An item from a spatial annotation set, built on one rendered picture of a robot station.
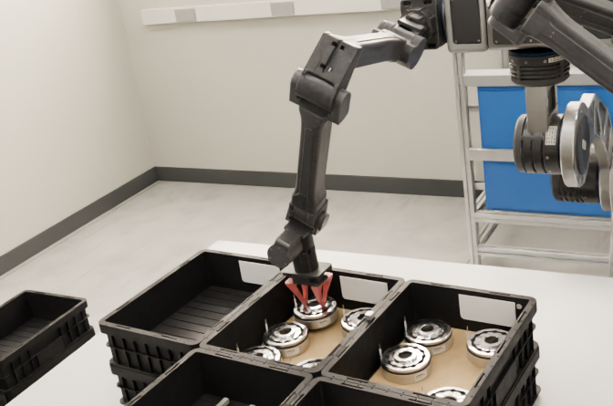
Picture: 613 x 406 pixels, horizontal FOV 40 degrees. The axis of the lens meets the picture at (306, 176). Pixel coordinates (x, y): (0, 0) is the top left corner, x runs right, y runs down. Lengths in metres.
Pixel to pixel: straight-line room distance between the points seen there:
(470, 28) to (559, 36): 0.58
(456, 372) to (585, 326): 0.49
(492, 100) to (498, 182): 0.37
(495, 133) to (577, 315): 1.54
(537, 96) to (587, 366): 0.62
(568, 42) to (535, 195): 2.29
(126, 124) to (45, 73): 0.75
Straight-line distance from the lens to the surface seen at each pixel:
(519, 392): 1.80
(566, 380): 1.96
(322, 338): 1.92
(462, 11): 1.97
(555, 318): 2.18
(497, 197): 3.71
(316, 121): 1.57
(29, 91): 4.99
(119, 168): 5.52
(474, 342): 1.79
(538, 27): 1.42
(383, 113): 4.75
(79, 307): 2.89
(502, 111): 3.57
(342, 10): 4.65
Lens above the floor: 1.81
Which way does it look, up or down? 20 degrees down
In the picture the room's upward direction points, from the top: 9 degrees counter-clockwise
